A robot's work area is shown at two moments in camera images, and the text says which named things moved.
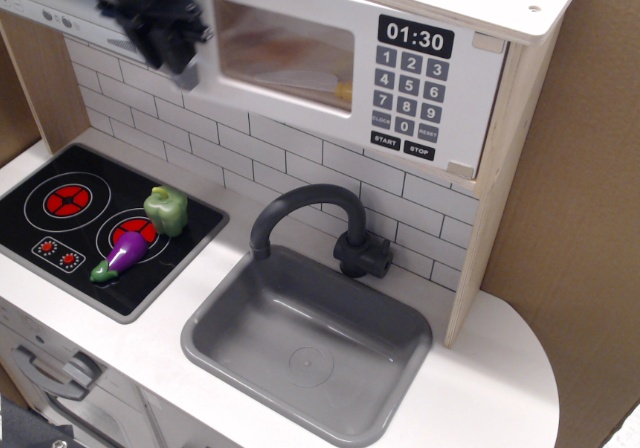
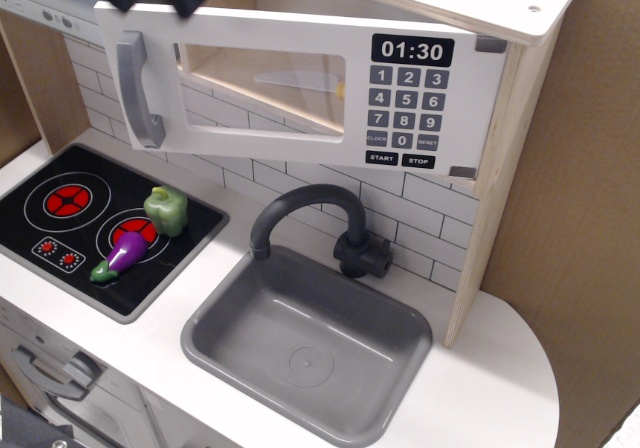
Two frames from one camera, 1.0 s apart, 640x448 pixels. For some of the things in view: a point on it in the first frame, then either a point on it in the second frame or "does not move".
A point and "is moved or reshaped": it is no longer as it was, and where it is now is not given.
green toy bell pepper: (168, 206) does not move
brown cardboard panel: (566, 260) does not move
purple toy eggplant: (125, 254) does not move
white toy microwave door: (353, 67) is moved or reshaped
